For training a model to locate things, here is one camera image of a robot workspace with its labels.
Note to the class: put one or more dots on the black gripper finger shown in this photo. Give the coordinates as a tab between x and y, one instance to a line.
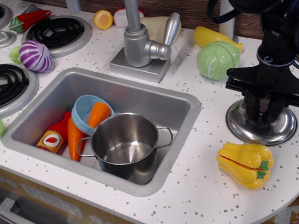
274	110
252	104

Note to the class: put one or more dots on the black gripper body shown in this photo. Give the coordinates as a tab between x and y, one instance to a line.
272	79

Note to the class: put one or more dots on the steel pot lid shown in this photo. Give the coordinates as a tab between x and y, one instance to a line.
257	132

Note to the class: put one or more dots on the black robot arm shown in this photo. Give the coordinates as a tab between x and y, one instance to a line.
279	26

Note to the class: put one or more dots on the green toy cabbage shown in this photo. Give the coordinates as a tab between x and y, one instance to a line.
214	59

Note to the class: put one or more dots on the yellow toy bell pepper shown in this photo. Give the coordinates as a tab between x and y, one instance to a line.
249	164

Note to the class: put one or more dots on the right grey support pole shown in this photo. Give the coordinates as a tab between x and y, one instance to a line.
227	28

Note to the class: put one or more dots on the grey support pole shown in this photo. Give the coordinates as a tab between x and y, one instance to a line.
227	28
73	6

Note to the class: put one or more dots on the yellow toy squash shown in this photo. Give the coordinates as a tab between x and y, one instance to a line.
204	36

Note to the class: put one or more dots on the silver toy faucet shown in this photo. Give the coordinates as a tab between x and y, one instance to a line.
142	57

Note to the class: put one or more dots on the cream toy cheese wedge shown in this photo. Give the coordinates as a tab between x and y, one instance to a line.
163	29

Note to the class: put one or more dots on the orange toy carrot in bowl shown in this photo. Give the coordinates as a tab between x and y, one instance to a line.
100	111

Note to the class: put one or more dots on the red white toy radish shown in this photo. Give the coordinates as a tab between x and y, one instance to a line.
123	18

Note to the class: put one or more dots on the light blue toy bowl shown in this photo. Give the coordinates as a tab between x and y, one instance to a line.
82	109

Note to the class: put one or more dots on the red toy ketchup bottle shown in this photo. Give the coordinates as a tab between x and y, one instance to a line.
55	135

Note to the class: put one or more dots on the left grey support pole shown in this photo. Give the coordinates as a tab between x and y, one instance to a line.
73	6

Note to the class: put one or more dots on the silver toy sink basin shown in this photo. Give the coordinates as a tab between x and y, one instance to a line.
171	111

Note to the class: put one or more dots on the purple toy onion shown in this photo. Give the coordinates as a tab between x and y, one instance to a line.
35	56

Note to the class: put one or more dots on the small green toy vegetable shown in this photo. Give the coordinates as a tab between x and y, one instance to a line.
14	55

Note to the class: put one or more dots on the red toy chili pepper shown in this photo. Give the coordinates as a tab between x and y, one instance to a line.
23	22

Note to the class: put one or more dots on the front black stove burner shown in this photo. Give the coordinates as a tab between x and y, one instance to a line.
18	86

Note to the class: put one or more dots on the silver stove knob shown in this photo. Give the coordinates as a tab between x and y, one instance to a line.
7	38

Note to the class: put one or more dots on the steel pot with handles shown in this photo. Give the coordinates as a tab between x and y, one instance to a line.
126	144

